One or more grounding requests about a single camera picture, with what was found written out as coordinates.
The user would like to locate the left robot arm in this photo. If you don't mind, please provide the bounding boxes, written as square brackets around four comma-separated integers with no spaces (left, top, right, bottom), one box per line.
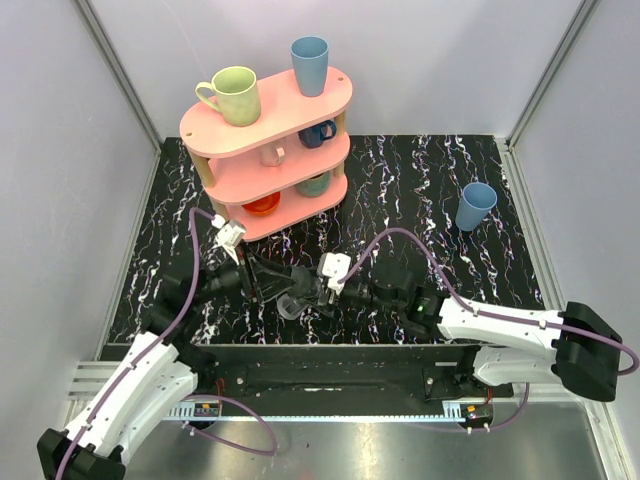
[37,250,313,479]

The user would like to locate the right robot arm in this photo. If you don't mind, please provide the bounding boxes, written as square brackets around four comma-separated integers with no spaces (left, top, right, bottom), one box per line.
[329,270,622,402]

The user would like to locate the orange bowl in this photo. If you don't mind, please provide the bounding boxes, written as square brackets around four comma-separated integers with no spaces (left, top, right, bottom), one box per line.
[242,192,281,216]

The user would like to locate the teal speckled cup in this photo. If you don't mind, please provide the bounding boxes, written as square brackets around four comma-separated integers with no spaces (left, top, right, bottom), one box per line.
[295,171,331,198]

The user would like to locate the pink three-tier shelf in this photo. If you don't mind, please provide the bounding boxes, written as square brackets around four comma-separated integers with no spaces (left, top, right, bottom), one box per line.
[179,67,353,242]

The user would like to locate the pink mug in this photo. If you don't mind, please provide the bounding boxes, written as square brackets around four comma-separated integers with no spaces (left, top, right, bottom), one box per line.
[259,143,286,167]

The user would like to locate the dark blue mug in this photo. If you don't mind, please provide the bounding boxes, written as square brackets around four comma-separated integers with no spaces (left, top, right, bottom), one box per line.
[298,120,337,149]

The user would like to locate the blue tumbler on table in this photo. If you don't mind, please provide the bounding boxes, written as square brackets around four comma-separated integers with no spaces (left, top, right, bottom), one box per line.
[455,182,498,231]

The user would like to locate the green mug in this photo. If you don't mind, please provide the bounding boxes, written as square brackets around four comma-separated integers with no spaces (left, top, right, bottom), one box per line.
[195,66,261,127]

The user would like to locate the blue tumbler on shelf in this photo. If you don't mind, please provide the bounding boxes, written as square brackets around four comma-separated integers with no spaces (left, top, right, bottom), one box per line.
[290,36,329,97]

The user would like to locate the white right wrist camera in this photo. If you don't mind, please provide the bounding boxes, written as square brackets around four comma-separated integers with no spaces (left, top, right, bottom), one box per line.
[317,253,351,305]

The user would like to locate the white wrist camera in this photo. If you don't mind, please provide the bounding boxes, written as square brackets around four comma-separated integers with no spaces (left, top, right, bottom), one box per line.
[211,214,246,265]
[317,253,351,305]

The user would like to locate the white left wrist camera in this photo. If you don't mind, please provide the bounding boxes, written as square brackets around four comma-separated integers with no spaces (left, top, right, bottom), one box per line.
[211,214,246,265]

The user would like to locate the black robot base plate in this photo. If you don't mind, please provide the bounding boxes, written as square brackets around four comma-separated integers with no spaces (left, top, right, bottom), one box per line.
[179,345,513,400]

